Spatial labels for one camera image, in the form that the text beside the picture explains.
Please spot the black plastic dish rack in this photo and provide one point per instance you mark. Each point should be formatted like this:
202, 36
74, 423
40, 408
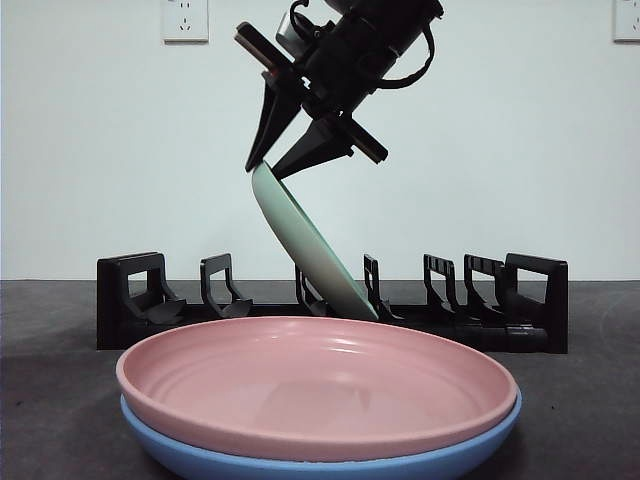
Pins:
107, 310

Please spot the white wall socket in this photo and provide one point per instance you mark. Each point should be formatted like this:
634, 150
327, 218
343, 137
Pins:
185, 22
627, 20

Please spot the green plate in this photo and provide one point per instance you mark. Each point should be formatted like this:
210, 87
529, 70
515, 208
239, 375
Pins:
300, 235

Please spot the blue plate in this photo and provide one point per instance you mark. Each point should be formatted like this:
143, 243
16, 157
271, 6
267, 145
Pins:
200, 460

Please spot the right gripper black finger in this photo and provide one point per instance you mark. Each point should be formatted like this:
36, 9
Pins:
320, 145
272, 120

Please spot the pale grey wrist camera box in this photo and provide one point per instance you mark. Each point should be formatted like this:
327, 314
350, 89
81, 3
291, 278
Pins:
289, 30

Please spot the pink plate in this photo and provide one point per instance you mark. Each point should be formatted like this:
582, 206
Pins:
250, 360

